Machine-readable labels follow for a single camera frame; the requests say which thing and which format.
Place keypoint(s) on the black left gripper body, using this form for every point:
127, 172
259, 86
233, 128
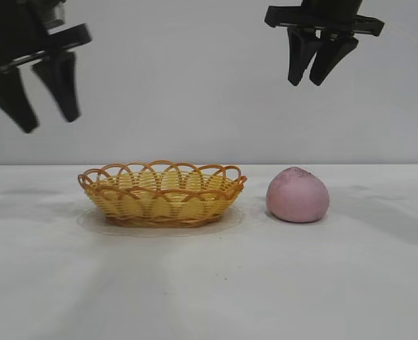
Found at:
14, 39

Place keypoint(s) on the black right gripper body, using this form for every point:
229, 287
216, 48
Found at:
324, 16

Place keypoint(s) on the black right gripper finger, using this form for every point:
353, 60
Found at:
331, 58
298, 55

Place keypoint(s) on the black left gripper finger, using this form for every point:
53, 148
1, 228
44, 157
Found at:
10, 99
63, 85

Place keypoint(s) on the pink peach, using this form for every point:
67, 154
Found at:
297, 198

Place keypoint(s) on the yellow woven wicker basket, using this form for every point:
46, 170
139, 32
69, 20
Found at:
159, 209

